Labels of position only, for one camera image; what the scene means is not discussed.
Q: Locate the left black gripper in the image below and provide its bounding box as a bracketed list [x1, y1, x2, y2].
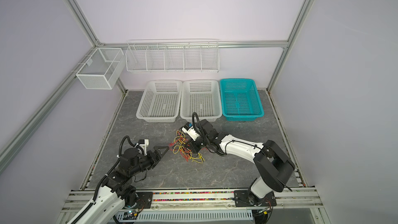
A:
[130, 146, 169, 176]

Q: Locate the cable bundle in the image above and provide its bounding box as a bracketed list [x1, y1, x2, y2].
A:
[169, 130, 206, 164]

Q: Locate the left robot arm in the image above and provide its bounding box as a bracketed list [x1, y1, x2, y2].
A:
[70, 135, 170, 224]

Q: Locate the middle white plastic basket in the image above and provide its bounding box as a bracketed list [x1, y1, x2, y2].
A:
[179, 80, 222, 122]

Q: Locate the white plastic basket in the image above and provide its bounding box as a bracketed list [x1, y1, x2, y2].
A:
[136, 80, 183, 123]
[179, 80, 222, 122]

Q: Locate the teal plastic basket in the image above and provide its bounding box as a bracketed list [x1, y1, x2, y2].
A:
[220, 78, 264, 121]

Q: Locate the left white plastic basket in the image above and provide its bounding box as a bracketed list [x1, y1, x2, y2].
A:
[136, 80, 183, 123]

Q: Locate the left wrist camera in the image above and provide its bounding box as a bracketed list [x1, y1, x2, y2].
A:
[137, 139, 149, 156]

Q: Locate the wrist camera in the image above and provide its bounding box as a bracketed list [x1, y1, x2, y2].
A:
[181, 122, 201, 141]
[137, 139, 149, 156]

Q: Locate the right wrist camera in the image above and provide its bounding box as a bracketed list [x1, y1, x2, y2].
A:
[181, 122, 201, 141]

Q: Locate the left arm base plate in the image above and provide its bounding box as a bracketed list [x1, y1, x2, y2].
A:
[124, 191, 153, 209]

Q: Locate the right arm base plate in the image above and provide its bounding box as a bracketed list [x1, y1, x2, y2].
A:
[233, 190, 277, 207]

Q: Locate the white slotted cable duct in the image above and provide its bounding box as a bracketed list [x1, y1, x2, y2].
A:
[116, 209, 254, 224]

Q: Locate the long white wire rack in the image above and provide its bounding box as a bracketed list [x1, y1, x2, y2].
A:
[125, 39, 220, 72]

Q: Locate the white mesh wall box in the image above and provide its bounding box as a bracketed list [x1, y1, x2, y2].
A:
[76, 48, 126, 90]

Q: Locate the front aluminium rail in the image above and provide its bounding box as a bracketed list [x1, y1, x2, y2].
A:
[60, 187, 324, 214]

